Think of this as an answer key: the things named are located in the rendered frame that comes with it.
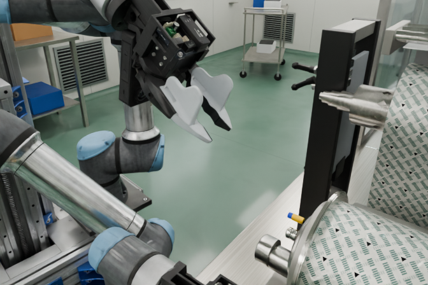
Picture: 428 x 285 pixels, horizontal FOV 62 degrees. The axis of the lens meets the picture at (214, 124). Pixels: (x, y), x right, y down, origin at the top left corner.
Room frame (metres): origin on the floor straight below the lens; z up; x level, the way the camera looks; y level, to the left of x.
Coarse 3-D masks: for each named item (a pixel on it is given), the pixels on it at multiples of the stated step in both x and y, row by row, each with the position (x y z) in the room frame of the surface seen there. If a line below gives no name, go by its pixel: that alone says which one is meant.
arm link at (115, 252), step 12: (108, 228) 0.45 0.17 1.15; (120, 228) 0.46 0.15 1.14; (96, 240) 0.43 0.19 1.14; (108, 240) 0.42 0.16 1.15; (120, 240) 0.42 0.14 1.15; (132, 240) 0.42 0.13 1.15; (96, 252) 0.41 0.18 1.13; (108, 252) 0.40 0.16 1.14; (120, 252) 0.40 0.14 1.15; (132, 252) 0.40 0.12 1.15; (144, 252) 0.40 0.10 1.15; (156, 252) 0.40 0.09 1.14; (96, 264) 0.40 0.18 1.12; (108, 264) 0.39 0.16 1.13; (120, 264) 0.38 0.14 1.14; (132, 264) 0.38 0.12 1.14; (108, 276) 0.38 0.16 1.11; (120, 276) 0.37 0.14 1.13; (132, 276) 0.36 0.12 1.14
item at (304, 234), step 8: (320, 208) 0.30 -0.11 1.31; (312, 216) 0.29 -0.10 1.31; (312, 224) 0.28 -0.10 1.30; (304, 232) 0.27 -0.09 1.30; (304, 240) 0.27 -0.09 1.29; (296, 248) 0.27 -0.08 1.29; (296, 256) 0.26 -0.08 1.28; (296, 264) 0.26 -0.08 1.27; (288, 272) 0.26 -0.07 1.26; (288, 280) 0.25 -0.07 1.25
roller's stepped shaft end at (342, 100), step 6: (324, 96) 0.55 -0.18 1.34; (330, 96) 0.54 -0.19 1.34; (336, 96) 0.54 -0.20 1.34; (342, 96) 0.53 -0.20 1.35; (348, 96) 0.53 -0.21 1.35; (330, 102) 0.54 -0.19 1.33; (336, 102) 0.53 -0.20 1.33; (342, 102) 0.52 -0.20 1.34; (348, 102) 0.52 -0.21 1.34; (342, 108) 0.52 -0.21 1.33; (348, 108) 0.52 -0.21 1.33
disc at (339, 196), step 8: (336, 192) 0.31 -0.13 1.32; (344, 192) 0.33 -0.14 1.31; (328, 200) 0.29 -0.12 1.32; (336, 200) 0.30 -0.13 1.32; (344, 200) 0.33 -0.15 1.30; (328, 208) 0.28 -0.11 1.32; (320, 216) 0.27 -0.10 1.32; (320, 224) 0.27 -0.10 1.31; (312, 232) 0.26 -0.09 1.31; (312, 240) 0.26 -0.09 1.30; (304, 248) 0.25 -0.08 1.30; (304, 256) 0.25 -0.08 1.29; (304, 264) 0.25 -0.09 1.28; (296, 272) 0.24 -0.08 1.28; (296, 280) 0.24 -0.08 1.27
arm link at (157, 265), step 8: (152, 256) 0.39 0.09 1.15; (160, 256) 0.39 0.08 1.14; (144, 264) 0.37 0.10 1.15; (152, 264) 0.37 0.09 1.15; (160, 264) 0.37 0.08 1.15; (168, 264) 0.38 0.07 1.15; (136, 272) 0.37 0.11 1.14; (144, 272) 0.36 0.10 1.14; (152, 272) 0.36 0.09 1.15; (160, 272) 0.36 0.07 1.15; (136, 280) 0.36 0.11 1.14; (144, 280) 0.35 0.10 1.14; (152, 280) 0.35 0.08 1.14; (160, 280) 0.35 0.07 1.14
